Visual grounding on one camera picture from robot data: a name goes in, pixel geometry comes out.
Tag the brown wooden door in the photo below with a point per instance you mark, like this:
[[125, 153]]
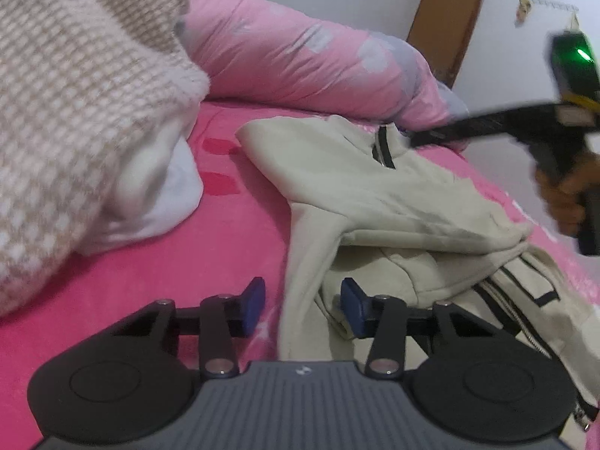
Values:
[[441, 31]]

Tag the beige zip jacket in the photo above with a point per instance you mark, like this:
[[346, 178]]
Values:
[[365, 206]]

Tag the hot pink floral bedsheet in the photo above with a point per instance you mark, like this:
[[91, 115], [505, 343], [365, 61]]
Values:
[[240, 231]]

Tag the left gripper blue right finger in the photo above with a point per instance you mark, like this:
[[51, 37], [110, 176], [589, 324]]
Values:
[[381, 318]]

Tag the person right hand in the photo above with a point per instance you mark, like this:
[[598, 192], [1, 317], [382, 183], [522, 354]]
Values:
[[562, 200]]

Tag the pink floral rolled duvet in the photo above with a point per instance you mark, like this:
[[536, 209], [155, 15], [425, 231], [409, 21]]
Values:
[[263, 52]]

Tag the beige white houndstooth blanket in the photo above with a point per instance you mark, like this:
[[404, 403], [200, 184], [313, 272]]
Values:
[[87, 87]]

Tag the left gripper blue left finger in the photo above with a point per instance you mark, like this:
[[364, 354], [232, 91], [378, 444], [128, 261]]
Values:
[[222, 319]]

